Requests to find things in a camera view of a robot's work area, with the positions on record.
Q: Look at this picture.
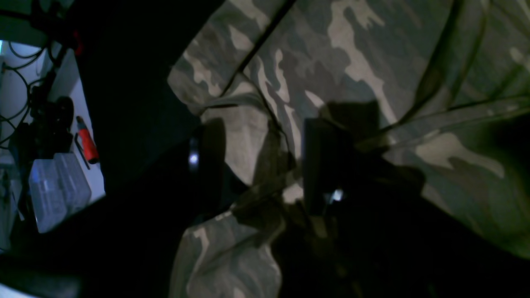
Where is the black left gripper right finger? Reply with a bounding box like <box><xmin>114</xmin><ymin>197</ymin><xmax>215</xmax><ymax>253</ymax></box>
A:
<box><xmin>302</xmin><ymin>118</ymin><xmax>529</xmax><ymax>298</ymax></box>

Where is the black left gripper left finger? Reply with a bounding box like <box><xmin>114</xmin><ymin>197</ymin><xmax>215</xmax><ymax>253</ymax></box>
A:
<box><xmin>1</xmin><ymin>118</ymin><xmax>227</xmax><ymax>298</ymax></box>

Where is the camouflage t-shirt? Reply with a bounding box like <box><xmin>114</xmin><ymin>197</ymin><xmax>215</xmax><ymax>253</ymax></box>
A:
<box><xmin>167</xmin><ymin>0</ymin><xmax>529</xmax><ymax>298</ymax></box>

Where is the clear plastic parts box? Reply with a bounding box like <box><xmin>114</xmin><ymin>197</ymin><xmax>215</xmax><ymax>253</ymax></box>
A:
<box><xmin>28</xmin><ymin>153</ymin><xmax>92</xmax><ymax>234</ymax></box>

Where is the red handled screwdriver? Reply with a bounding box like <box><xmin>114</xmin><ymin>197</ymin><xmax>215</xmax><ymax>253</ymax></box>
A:
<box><xmin>76</xmin><ymin>115</ymin><xmax>100</xmax><ymax>165</ymax></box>

